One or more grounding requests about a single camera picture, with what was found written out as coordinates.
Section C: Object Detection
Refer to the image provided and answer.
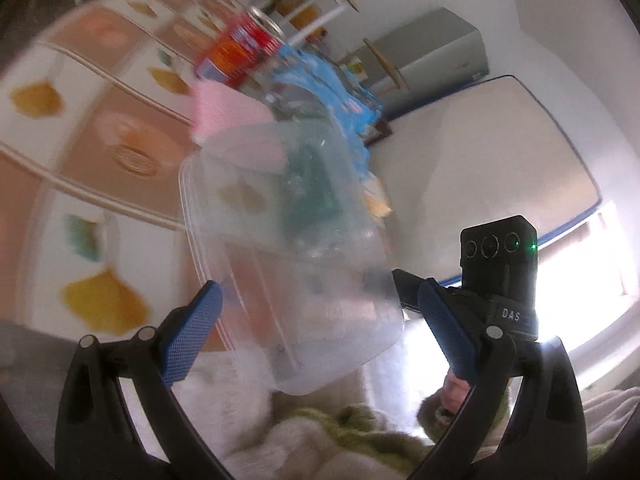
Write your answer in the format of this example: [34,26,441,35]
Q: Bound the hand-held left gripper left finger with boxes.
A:
[54,280,236,480]

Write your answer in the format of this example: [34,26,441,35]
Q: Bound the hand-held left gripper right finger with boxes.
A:
[405,277,588,480]

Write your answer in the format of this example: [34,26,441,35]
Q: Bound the clear plastic container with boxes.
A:
[179,122,406,396]

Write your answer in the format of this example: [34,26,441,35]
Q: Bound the clear bottle with green liquid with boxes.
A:
[279,144,347,242]

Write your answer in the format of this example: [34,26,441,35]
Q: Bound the person's right hand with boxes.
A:
[440,372,473,416]

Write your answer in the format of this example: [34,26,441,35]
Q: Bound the white mattress with blue edge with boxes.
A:
[370,75,602,287]

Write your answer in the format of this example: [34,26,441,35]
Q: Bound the fluffy white green clothing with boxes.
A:
[175,355,436,480]

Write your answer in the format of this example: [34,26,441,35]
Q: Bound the blue snack packet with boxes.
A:
[272,45,385,147]

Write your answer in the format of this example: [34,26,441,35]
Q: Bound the wooden chair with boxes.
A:
[340,37,407,144]

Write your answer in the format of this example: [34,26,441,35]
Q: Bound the pink sponge pack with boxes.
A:
[190,82,287,167]

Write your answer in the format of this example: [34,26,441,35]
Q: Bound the grey refrigerator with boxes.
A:
[345,7,488,97]

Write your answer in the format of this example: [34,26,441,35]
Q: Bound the red drink can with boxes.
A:
[194,7,288,88]

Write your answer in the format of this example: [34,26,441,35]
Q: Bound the orange bag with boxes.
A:
[276,0,322,30]

